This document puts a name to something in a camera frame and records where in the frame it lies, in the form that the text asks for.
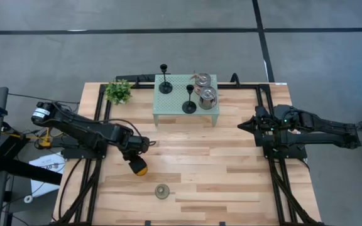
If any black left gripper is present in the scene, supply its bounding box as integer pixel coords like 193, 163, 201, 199
122, 134, 153, 174

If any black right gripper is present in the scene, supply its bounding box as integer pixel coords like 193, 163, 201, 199
237, 105, 278, 148

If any clear ribbed glass candle holder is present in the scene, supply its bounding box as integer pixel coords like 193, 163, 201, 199
155, 183, 171, 200

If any black metal candlestick holder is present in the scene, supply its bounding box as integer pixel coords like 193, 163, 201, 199
158, 63, 173, 95
182, 84, 197, 115

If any green perforated metal shelf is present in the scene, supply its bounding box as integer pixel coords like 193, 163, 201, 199
152, 73, 221, 127

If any small potted green plant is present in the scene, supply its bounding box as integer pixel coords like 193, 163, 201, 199
104, 78, 134, 106

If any black power strip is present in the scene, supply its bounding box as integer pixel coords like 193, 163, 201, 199
114, 73, 156, 84

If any white printed paper sheet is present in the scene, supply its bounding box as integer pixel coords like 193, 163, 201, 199
28, 152, 66, 198

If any yellow clamp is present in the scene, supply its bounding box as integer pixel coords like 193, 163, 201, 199
40, 127, 52, 149

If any black stand leg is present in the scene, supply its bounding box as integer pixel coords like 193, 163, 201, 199
0, 134, 63, 186

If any black aluminium table frame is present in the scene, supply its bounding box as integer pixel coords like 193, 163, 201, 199
55, 82, 323, 226

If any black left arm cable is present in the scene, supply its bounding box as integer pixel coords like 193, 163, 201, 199
105, 117, 156, 147

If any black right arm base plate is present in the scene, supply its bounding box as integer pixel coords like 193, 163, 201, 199
261, 144, 308, 160

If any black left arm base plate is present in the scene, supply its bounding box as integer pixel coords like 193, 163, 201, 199
61, 146, 109, 160

